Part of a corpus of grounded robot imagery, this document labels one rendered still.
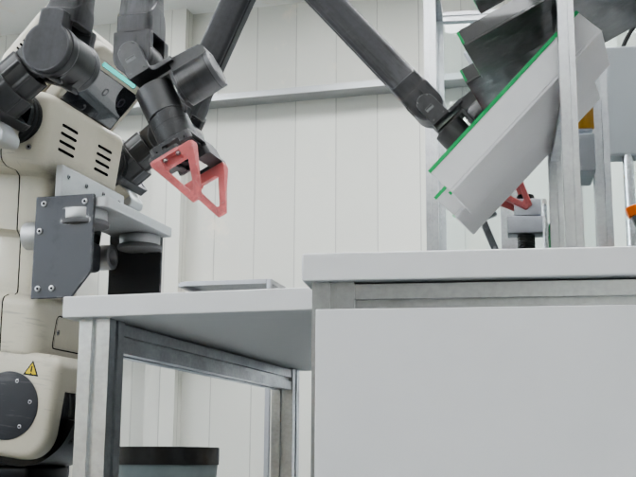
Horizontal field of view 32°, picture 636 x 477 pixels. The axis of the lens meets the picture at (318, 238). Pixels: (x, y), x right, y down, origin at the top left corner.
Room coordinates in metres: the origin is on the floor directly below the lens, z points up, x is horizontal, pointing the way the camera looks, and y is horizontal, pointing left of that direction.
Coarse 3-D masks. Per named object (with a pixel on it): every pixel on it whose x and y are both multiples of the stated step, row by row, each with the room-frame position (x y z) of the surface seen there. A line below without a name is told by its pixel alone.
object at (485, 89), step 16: (624, 0) 1.50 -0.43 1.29; (592, 16) 1.51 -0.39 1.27; (608, 16) 1.53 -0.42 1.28; (624, 16) 1.55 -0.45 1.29; (608, 32) 1.58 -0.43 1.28; (512, 64) 1.56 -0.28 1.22; (480, 80) 1.57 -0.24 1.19; (496, 80) 1.59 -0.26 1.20; (480, 96) 1.62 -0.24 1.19; (496, 96) 1.65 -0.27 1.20
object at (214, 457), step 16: (128, 448) 5.86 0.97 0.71; (144, 448) 5.81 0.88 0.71; (160, 448) 5.79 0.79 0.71; (176, 448) 5.80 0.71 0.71; (192, 448) 5.84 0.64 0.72; (208, 448) 5.92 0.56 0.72; (128, 464) 5.85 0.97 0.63; (144, 464) 5.80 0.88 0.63; (160, 464) 5.79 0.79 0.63; (176, 464) 5.80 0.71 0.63; (192, 464) 5.84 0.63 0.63; (208, 464) 5.92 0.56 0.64
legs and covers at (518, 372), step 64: (320, 320) 1.17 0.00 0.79; (384, 320) 1.16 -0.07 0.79; (448, 320) 1.15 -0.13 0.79; (512, 320) 1.14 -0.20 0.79; (576, 320) 1.13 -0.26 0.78; (320, 384) 1.17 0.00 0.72; (384, 384) 1.16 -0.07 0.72; (448, 384) 1.15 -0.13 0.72; (512, 384) 1.14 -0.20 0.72; (576, 384) 1.13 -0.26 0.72; (320, 448) 1.17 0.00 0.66; (384, 448) 1.16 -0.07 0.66; (448, 448) 1.15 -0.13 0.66; (512, 448) 1.14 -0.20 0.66; (576, 448) 1.13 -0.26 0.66
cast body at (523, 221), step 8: (520, 200) 1.85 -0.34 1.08; (536, 200) 1.84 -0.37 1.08; (520, 208) 1.85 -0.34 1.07; (528, 208) 1.85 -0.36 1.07; (536, 208) 1.84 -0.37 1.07; (512, 216) 1.85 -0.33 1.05; (520, 216) 1.85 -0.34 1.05; (528, 216) 1.85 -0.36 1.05; (536, 216) 1.85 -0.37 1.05; (512, 224) 1.85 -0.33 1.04; (520, 224) 1.85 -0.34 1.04; (528, 224) 1.85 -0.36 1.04; (536, 224) 1.84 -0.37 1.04; (512, 232) 1.85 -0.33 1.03; (520, 232) 1.85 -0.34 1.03; (528, 232) 1.85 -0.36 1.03; (536, 232) 1.85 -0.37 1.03
